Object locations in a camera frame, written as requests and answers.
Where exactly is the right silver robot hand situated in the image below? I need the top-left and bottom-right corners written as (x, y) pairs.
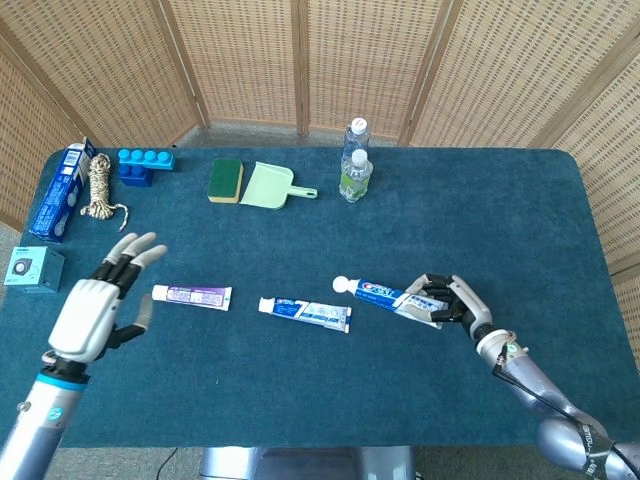
top-left (403, 273), bottom-right (494, 339)

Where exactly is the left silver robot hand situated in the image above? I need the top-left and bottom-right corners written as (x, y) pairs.
top-left (48, 231), bottom-right (168, 365)

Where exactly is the blue toothpaste tube red logo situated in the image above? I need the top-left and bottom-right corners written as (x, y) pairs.
top-left (332, 275), bottom-right (449, 330)

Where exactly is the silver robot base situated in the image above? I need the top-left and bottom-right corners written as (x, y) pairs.
top-left (199, 446), bottom-right (417, 480)

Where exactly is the purple white toothpaste tube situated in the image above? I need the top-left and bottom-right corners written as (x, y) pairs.
top-left (151, 284), bottom-right (234, 312)

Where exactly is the long blue toothpaste box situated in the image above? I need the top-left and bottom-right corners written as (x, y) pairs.
top-left (28, 137), bottom-right (97, 244)

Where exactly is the blue white toothpaste tube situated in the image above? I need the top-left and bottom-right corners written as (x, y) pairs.
top-left (258, 296), bottom-right (353, 334)

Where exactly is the green label water bottle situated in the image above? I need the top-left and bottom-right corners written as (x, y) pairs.
top-left (338, 148), bottom-right (375, 204)

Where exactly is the tall clear water bottle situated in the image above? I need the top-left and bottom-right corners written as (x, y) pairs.
top-left (341, 117), bottom-right (372, 174)

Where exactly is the teal cube product box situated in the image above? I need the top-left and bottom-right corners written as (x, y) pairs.
top-left (3, 245), bottom-right (67, 294)

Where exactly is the teal table mat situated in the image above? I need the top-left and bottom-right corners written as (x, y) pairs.
top-left (0, 146), bottom-right (640, 449)

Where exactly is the blue building block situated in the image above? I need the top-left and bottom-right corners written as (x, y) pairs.
top-left (117, 147), bottom-right (177, 189)

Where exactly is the green yellow sponge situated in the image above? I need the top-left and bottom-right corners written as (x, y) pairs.
top-left (207, 158), bottom-right (246, 205)

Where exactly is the light green dustpan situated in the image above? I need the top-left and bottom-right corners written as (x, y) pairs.
top-left (239, 160), bottom-right (319, 211)

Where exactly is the bamboo folding screen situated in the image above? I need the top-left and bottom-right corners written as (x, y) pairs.
top-left (0, 0), bottom-right (640, 359)

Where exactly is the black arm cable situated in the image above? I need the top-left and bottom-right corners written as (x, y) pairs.
top-left (492, 344), bottom-right (631, 480)

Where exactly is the beige rope bundle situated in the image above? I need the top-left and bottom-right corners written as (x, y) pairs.
top-left (79, 153), bottom-right (131, 234)

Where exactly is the black floor cable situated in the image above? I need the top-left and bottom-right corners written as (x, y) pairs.
top-left (155, 447), bottom-right (180, 480)

